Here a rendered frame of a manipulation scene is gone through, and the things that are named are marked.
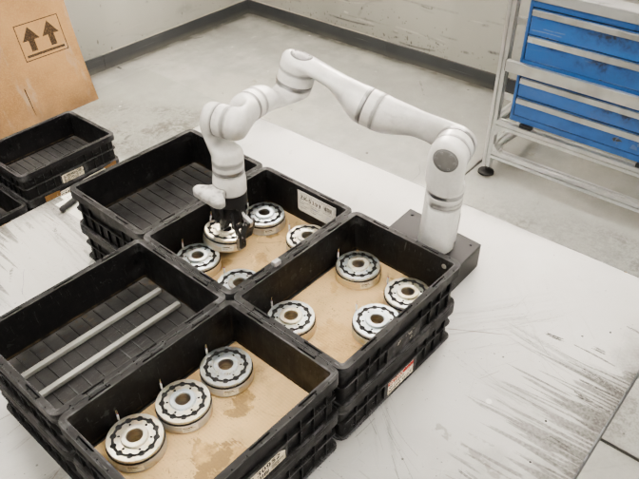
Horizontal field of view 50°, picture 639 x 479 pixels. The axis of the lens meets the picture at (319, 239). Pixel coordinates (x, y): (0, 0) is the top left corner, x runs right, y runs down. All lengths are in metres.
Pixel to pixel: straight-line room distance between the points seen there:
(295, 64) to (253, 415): 0.81
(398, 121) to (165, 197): 0.67
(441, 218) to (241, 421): 0.70
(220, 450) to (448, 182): 0.78
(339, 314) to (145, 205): 0.65
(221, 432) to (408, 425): 0.40
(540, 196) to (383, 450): 2.21
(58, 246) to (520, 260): 1.26
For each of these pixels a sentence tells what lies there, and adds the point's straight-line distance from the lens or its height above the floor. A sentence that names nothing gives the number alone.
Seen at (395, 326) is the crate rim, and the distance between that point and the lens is 1.33.
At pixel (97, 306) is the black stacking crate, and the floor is 0.83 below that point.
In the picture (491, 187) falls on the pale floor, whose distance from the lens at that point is 3.44.
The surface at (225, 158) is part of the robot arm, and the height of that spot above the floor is 1.12.
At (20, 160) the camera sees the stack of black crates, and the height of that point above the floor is 0.49.
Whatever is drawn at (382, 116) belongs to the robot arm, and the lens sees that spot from 1.59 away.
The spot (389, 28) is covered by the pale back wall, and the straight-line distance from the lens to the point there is 4.68.
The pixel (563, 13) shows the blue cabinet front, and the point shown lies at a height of 0.85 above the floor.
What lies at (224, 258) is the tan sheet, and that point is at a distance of 1.64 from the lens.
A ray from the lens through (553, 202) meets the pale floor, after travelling 3.41.
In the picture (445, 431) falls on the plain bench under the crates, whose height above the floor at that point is 0.70.
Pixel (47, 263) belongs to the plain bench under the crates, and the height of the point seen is 0.70.
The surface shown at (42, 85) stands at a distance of 4.23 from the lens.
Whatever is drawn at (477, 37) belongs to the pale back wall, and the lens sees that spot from 4.34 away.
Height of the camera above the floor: 1.88
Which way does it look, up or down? 38 degrees down
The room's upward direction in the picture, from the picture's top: 1 degrees counter-clockwise
